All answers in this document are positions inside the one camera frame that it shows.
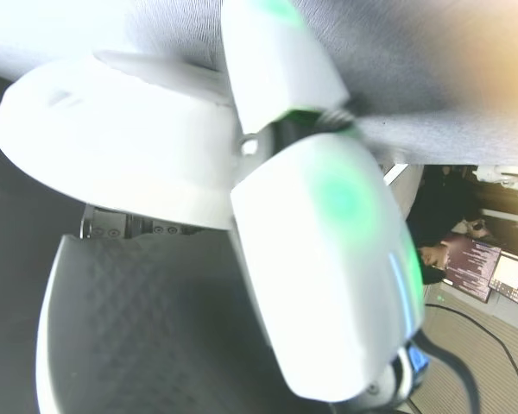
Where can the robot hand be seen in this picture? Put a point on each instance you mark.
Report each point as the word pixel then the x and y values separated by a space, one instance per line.
pixel 155 323

